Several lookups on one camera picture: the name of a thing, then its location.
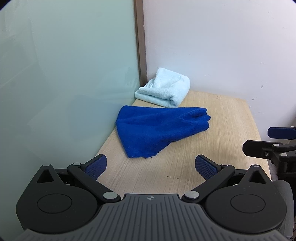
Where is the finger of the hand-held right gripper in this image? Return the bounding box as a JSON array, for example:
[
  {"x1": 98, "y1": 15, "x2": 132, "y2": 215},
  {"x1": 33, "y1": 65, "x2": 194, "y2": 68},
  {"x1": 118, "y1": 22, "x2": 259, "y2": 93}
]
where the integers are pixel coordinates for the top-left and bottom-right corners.
[
  {"x1": 267, "y1": 126, "x2": 296, "y2": 140},
  {"x1": 242, "y1": 140, "x2": 296, "y2": 164}
]

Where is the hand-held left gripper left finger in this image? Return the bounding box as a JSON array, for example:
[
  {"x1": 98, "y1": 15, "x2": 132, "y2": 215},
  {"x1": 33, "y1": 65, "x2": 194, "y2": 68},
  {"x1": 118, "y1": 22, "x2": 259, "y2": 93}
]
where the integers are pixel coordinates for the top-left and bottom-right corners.
[{"x1": 36, "y1": 155, "x2": 121, "y2": 204}]

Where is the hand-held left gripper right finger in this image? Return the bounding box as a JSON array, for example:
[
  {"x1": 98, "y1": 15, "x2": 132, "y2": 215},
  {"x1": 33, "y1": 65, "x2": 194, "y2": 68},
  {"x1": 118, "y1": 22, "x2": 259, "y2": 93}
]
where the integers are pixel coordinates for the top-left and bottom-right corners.
[{"x1": 181, "y1": 155, "x2": 271, "y2": 204}]

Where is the dark blue towel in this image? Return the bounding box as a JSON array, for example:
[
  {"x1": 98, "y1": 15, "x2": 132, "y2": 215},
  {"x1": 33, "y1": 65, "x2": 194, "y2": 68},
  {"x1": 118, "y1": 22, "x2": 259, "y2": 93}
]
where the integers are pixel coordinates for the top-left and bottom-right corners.
[{"x1": 116, "y1": 105, "x2": 211, "y2": 159}]

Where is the light blue folded towel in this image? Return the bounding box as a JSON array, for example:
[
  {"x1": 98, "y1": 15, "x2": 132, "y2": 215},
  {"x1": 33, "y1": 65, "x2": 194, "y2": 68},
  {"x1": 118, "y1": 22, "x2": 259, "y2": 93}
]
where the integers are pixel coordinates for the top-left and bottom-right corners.
[{"x1": 134, "y1": 67, "x2": 191, "y2": 108}]

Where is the brown partition frame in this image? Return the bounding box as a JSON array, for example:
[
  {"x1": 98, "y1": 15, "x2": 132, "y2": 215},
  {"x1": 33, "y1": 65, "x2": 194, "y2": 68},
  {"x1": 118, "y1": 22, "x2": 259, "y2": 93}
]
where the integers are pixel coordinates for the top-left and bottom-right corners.
[{"x1": 133, "y1": 0, "x2": 148, "y2": 87}]

